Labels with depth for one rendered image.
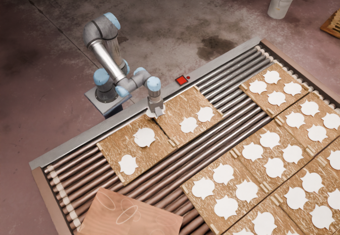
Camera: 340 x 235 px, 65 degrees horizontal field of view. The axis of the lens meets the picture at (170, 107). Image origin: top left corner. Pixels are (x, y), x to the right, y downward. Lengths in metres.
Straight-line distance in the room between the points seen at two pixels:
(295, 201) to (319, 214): 0.14
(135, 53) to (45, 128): 1.42
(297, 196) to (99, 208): 1.15
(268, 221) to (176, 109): 0.91
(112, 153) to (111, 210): 0.39
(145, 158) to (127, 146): 0.15
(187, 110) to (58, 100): 1.84
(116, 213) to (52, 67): 2.51
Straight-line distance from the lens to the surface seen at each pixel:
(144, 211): 1.57
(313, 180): 1.93
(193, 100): 2.00
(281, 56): 2.43
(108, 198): 1.62
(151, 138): 1.80
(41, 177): 1.88
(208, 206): 1.70
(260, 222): 1.73
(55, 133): 3.14
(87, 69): 3.56
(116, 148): 1.83
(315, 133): 2.09
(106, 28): 1.68
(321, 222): 1.87
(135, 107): 1.99
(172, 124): 1.88
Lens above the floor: 2.57
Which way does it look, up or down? 57 degrees down
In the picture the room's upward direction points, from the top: 1 degrees clockwise
